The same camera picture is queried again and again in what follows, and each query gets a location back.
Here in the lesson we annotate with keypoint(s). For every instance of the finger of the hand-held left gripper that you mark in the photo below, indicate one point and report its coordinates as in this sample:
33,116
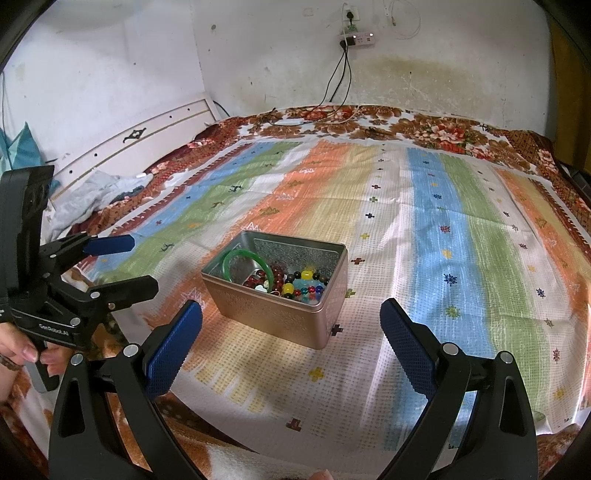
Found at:
111,244
129,290

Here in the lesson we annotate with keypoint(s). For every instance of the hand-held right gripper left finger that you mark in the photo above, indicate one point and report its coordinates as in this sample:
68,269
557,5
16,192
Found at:
173,350

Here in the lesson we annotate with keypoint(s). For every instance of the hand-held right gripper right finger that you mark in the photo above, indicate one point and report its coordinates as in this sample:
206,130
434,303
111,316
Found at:
408,346

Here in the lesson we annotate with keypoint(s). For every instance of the metal tin box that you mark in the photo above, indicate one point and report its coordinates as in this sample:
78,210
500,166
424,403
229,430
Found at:
277,318

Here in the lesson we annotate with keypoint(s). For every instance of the green jade bangle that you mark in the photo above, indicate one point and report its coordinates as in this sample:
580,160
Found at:
244,252

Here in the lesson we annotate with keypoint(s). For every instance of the person's left hand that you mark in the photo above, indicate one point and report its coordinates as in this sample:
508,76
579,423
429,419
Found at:
14,346

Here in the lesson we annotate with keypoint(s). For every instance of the pile of grey clothes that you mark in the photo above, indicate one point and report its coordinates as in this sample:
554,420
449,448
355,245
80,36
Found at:
97,194

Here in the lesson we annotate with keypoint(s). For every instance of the teal pillow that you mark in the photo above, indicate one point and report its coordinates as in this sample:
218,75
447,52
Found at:
23,147

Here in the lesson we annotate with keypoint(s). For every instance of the white headboard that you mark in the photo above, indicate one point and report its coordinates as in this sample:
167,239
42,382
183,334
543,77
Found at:
138,134

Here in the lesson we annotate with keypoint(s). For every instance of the striped printed blanket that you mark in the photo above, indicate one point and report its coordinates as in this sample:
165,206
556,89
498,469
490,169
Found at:
415,230

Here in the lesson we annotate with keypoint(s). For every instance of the floral bedsheet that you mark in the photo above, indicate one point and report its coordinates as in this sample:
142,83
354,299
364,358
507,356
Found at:
438,129

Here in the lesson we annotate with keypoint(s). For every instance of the dark furniture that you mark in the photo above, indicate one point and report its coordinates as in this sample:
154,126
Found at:
570,92

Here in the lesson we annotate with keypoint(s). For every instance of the white power strip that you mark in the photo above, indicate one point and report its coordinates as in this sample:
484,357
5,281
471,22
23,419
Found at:
358,38

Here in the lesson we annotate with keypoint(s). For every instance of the wall socket with plug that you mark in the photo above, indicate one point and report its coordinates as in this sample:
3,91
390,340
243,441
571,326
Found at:
351,16

